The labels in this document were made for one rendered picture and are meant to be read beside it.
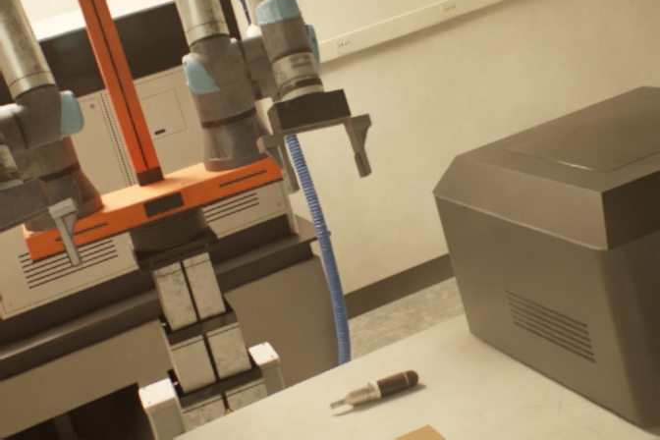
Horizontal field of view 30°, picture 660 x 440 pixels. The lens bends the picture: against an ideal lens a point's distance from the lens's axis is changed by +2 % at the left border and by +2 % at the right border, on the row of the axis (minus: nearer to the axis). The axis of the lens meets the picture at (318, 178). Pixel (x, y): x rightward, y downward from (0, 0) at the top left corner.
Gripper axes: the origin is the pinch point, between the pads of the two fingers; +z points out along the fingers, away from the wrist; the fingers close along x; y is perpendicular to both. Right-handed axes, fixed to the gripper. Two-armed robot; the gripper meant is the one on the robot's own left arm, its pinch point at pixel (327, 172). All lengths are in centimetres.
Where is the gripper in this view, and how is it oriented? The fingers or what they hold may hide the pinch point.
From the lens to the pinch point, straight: 205.1
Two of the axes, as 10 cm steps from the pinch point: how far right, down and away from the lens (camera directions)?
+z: 2.9, 9.4, -1.8
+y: 2.9, -2.7, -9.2
